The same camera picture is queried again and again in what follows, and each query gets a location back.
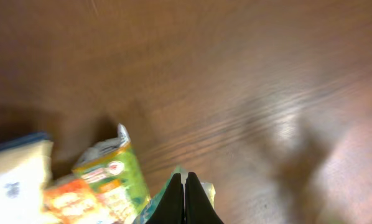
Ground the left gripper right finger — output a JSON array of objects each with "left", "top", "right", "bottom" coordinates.
[{"left": 185, "top": 172, "right": 223, "bottom": 224}]

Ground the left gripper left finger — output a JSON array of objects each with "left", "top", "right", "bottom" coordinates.
[{"left": 146, "top": 173, "right": 184, "bottom": 224}]

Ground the teal tissue pack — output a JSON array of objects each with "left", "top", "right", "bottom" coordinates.
[{"left": 132, "top": 166, "right": 216, "bottom": 224}]

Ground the green snack tube packet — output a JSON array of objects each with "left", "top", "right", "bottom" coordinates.
[{"left": 72, "top": 123, "right": 151, "bottom": 223}]

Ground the orange small carton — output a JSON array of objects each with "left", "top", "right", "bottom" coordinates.
[{"left": 44, "top": 179, "right": 119, "bottom": 224}]

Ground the beige snack bag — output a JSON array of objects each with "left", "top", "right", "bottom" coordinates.
[{"left": 0, "top": 132, "right": 55, "bottom": 224}]

